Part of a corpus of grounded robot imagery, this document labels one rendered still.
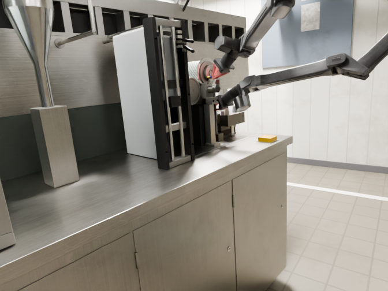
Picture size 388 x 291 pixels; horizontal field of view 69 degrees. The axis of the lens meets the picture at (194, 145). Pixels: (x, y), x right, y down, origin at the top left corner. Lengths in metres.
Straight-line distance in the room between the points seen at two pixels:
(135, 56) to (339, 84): 2.97
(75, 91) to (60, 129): 0.35
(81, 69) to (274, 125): 3.15
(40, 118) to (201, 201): 0.61
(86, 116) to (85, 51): 0.29
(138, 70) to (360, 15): 3.02
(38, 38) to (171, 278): 0.88
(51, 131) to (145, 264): 0.52
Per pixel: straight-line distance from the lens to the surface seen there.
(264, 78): 1.32
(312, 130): 3.97
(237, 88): 1.36
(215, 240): 1.18
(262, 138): 1.43
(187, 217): 1.01
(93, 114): 1.40
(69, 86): 1.35
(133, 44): 1.25
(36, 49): 1.05
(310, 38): 3.90
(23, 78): 1.29
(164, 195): 0.86
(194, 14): 1.90
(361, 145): 3.91
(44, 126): 1.03
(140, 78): 1.22
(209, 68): 1.40
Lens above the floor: 1.23
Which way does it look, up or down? 13 degrees down
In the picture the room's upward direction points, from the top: 4 degrees counter-clockwise
